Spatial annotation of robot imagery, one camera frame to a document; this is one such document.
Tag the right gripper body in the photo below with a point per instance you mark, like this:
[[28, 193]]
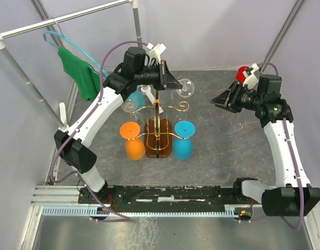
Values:
[[242, 97]]

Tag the blue clothes hanger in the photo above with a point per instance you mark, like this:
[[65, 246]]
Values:
[[79, 47]]

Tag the orange wine glass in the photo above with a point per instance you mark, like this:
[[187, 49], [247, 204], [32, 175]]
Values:
[[134, 146]]

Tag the red wine glass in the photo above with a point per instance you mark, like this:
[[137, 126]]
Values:
[[240, 75]]

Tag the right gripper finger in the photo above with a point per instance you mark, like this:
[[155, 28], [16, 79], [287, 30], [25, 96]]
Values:
[[225, 96], [223, 105]]

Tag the light blue back glass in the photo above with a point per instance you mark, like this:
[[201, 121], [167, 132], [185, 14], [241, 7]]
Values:
[[136, 100]]

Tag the light blue cable duct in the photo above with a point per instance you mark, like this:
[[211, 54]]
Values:
[[92, 211]]

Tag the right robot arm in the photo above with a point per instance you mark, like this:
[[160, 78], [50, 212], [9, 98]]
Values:
[[293, 195]]

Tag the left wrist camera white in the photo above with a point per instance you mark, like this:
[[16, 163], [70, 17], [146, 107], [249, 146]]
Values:
[[155, 51]]

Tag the green cloth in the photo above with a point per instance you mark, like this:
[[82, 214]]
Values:
[[84, 75]]

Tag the blue front wine glass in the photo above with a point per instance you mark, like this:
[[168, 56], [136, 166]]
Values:
[[182, 147]]

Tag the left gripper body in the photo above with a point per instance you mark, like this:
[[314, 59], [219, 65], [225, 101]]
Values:
[[159, 76]]

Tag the clear wine glass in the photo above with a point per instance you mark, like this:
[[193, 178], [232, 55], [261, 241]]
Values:
[[130, 108], [187, 89]]

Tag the brown wooden rack base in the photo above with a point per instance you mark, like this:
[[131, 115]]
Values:
[[161, 146]]

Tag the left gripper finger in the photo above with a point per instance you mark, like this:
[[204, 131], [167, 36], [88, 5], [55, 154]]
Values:
[[172, 88], [172, 82]]

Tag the silver clothes rail frame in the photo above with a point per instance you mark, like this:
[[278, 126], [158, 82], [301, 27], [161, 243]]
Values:
[[96, 33]]

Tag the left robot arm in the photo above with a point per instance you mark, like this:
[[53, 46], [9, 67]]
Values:
[[139, 67]]

